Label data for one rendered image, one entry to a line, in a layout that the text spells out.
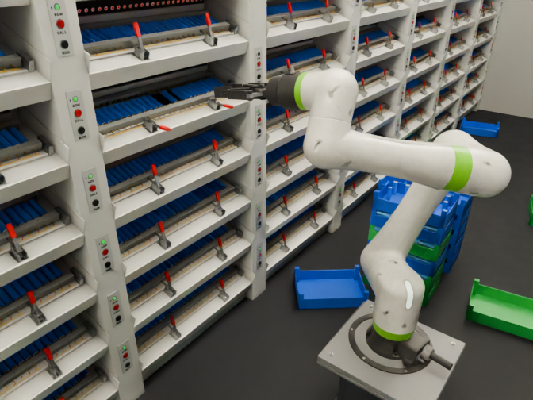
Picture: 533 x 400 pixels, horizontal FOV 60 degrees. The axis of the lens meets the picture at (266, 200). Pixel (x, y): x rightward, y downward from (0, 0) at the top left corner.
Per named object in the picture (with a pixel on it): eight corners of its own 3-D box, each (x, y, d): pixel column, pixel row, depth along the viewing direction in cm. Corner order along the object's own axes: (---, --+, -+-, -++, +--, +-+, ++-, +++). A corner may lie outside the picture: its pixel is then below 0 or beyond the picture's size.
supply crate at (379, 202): (456, 209, 196) (460, 192, 192) (442, 229, 181) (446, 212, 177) (389, 190, 211) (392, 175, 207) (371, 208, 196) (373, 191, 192)
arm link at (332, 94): (370, 75, 110) (348, 60, 101) (361, 126, 110) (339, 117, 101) (320, 75, 118) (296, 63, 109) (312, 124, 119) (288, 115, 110)
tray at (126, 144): (247, 111, 164) (254, 87, 158) (101, 166, 121) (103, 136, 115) (207, 83, 170) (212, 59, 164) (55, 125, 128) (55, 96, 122)
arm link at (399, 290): (402, 305, 147) (412, 255, 139) (422, 340, 134) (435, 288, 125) (363, 307, 146) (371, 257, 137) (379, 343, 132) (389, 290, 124)
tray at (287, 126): (339, 117, 222) (350, 92, 214) (262, 155, 180) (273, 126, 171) (306, 95, 229) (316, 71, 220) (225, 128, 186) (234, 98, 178)
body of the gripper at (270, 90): (293, 73, 119) (266, 73, 125) (274, 79, 113) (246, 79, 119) (297, 101, 122) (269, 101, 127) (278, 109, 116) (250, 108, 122)
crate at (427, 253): (449, 240, 203) (453, 225, 199) (435, 262, 188) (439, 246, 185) (385, 220, 218) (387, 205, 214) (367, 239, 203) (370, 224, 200)
